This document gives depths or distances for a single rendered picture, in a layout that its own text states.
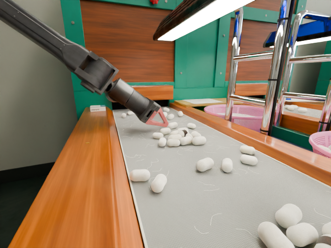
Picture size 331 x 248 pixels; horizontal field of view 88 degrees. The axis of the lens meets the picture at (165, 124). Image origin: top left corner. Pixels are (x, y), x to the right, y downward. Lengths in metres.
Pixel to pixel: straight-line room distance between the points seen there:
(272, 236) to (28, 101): 1.79
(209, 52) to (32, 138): 1.60
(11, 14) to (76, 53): 0.14
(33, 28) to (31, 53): 1.28
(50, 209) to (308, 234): 0.28
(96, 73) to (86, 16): 0.48
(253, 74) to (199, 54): 0.41
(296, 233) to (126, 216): 0.18
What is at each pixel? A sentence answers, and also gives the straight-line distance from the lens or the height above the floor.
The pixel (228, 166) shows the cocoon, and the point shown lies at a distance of 0.33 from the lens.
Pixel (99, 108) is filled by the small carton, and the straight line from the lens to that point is 0.77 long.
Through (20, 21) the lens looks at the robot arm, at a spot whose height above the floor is 1.02.
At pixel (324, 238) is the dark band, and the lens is 0.25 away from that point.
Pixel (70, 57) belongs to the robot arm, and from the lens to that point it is 0.49.
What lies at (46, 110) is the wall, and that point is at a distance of 1.82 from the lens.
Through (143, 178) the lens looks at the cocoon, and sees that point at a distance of 0.29.
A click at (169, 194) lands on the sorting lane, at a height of 0.74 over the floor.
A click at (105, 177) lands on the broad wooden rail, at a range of 0.28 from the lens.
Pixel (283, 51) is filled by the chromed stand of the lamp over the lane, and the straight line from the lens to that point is 0.50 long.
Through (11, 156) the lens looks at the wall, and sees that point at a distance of 2.00.
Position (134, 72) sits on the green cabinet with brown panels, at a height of 0.92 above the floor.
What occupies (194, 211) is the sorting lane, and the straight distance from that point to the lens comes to 0.25.
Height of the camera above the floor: 0.91
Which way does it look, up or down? 16 degrees down
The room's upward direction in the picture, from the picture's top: straight up
